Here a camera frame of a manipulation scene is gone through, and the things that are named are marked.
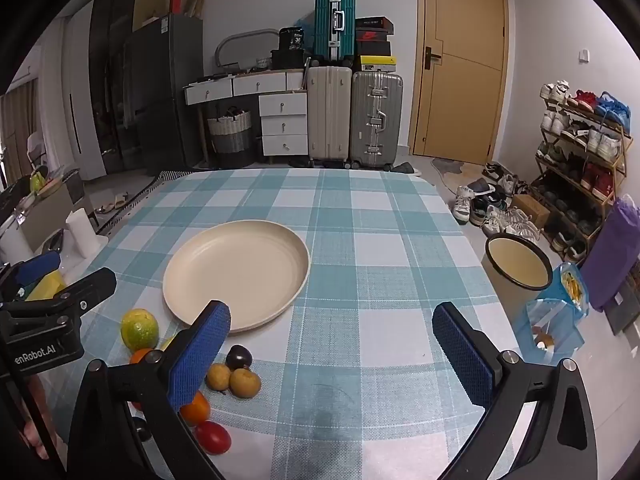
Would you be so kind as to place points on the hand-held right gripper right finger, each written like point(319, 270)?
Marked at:
point(462, 355)

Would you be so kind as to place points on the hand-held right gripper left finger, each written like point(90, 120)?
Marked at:
point(200, 355)

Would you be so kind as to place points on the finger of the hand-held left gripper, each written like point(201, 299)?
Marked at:
point(35, 267)
point(92, 285)

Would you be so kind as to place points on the brown round longan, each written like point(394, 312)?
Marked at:
point(218, 376)
point(245, 382)

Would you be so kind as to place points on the dark purple plum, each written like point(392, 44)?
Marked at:
point(140, 428)
point(238, 357)

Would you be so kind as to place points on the orange tangerine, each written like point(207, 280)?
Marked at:
point(140, 356)
point(197, 410)

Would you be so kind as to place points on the green yellow guava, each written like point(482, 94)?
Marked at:
point(140, 330)

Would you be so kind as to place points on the red tomato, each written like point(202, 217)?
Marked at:
point(212, 437)
point(135, 405)

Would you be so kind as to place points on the cream round plate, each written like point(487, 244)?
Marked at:
point(235, 275)

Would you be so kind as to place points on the person's left hand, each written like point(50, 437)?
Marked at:
point(39, 420)

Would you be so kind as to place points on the yellow bag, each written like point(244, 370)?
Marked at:
point(47, 285)

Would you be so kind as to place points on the white cylinder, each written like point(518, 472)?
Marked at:
point(82, 232)

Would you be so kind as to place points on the beige sandals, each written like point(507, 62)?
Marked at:
point(112, 203)

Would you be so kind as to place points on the blue plastic bag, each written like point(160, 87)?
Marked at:
point(550, 320)

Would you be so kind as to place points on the dotted rug with striped border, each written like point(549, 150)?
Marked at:
point(145, 195)

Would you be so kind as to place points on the blue checked tablecloth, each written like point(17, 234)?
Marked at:
point(380, 260)

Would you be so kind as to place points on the pile of shoes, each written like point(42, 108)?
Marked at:
point(492, 210)

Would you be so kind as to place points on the small cardboard box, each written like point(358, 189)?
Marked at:
point(531, 210)

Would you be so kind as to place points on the dark floor mats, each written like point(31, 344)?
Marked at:
point(625, 310)

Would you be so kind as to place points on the purple bag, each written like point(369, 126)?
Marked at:
point(612, 255)

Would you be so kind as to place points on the grey doormat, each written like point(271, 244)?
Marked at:
point(448, 169)

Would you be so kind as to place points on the grey slippers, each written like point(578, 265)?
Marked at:
point(405, 168)

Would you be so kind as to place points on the dark wardrobe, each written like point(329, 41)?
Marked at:
point(112, 85)

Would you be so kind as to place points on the black refrigerator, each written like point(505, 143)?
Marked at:
point(165, 95)

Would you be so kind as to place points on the woven laundry basket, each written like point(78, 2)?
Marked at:
point(229, 132)

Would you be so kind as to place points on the shoe rack with shoes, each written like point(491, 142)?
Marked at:
point(582, 160)

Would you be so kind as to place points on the white dressing desk with drawers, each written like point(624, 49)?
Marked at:
point(282, 125)

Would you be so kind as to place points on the silver suitcase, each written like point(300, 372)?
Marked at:
point(376, 120)

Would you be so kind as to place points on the beige suitcase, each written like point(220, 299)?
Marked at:
point(328, 115)

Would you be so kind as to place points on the oval framed mirror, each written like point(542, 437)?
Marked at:
point(245, 47)

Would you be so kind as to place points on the wooden door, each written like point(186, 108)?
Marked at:
point(457, 60)

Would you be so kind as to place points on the yellow black shoe box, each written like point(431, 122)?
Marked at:
point(375, 64)

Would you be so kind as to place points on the black bag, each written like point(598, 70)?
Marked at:
point(291, 39)

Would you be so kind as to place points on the black red shoe box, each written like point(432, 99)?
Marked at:
point(374, 23)

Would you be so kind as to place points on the teal suitcase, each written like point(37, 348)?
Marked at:
point(335, 25)

